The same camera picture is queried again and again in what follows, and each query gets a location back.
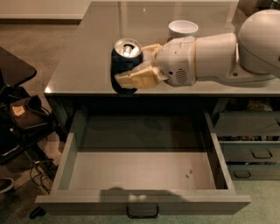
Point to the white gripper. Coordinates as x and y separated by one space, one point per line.
177 61

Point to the blue pepsi can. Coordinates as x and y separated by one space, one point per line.
126 54

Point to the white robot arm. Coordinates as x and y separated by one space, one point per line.
248 58

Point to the open grey top drawer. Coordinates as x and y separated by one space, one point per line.
113 161

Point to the grey upper side drawer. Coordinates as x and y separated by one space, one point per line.
248 124

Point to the grey middle side drawer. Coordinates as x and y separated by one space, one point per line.
251 151

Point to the white ceramic bowl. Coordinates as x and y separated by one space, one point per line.
182 28

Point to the black bag with label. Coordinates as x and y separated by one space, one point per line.
28 113

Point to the black side table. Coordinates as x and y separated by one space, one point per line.
14 71

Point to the dark shoe on floor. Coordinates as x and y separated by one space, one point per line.
6 184

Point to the metal drawer handle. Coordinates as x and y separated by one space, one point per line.
142 212

